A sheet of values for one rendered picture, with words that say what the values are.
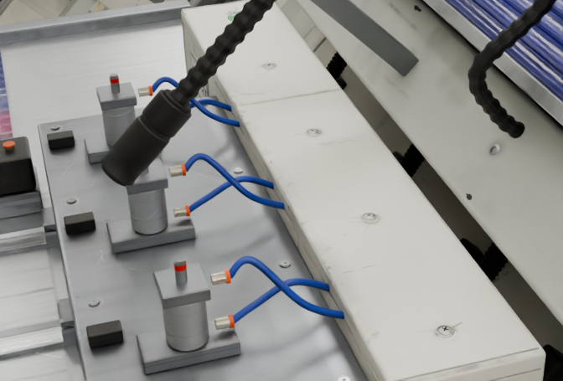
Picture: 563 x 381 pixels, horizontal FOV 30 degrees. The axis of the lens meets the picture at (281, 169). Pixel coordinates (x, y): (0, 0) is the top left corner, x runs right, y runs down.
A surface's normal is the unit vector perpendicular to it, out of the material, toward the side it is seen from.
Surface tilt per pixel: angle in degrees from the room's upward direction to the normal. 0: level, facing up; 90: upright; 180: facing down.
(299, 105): 45
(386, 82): 90
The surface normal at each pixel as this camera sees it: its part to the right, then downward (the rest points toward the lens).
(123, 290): -0.04, -0.86
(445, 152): -0.71, -0.48
